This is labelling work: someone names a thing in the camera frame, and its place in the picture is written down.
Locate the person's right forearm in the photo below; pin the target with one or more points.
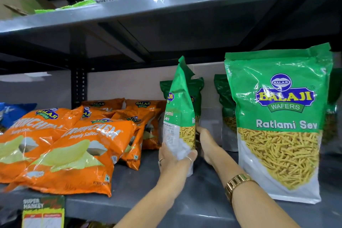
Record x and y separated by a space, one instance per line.
256 209

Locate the person's left forearm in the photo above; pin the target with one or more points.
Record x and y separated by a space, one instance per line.
155 203

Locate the person's left hand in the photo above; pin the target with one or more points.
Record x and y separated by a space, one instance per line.
173 165

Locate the person's right hand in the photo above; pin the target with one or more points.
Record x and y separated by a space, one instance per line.
208 145

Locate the green yellow price tag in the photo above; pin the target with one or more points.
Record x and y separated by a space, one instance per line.
42 213

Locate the blue snack bag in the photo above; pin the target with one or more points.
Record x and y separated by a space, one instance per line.
13 114

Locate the person's right thumb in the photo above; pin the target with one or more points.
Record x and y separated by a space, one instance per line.
201 131

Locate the person's left thumb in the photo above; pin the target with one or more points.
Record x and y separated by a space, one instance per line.
191 156

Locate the black perforated shelf post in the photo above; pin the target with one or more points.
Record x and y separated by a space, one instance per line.
78 83

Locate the green sev snack packet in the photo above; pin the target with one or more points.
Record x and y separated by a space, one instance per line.
335 89
179 102
198 89
223 94
277 118

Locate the gold metal wristwatch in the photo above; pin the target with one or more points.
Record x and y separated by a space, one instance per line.
236 182

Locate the pile of orange chip bags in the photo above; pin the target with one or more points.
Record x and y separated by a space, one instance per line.
80 142

